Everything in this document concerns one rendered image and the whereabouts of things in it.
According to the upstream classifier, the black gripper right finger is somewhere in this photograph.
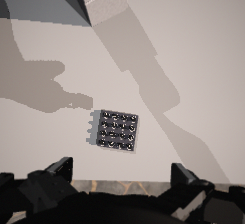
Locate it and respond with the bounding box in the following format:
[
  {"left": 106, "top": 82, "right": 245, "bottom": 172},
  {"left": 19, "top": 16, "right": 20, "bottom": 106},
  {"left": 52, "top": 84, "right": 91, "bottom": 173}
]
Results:
[{"left": 137, "top": 163, "right": 245, "bottom": 224}]

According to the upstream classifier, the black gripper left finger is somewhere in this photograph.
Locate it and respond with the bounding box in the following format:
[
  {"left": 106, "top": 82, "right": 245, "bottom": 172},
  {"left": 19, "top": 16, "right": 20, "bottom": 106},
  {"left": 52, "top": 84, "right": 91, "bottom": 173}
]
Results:
[{"left": 0, "top": 157, "right": 95, "bottom": 224}]

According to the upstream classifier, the black knob box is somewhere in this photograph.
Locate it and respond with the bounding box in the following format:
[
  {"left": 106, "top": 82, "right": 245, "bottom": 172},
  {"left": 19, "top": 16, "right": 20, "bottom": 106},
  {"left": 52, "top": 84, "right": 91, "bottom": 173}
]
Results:
[{"left": 98, "top": 110, "right": 139, "bottom": 151}]

